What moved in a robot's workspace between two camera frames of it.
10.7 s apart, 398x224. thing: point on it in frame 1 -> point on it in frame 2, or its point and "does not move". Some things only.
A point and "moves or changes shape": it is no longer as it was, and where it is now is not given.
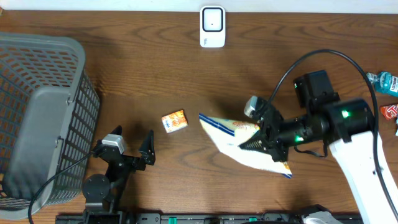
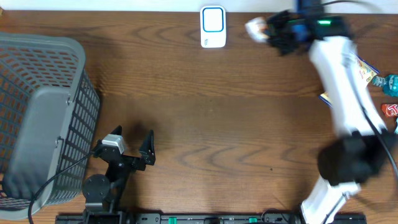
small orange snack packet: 175,121 -> 256,28
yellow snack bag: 228,135 -> 365,71
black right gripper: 271,145 -> 278,17
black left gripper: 147,154 does not move
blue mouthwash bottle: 384,82 moves or changes shape
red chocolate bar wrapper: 390,111 does not move
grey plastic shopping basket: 49,112 does not move
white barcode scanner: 212,27 does not move
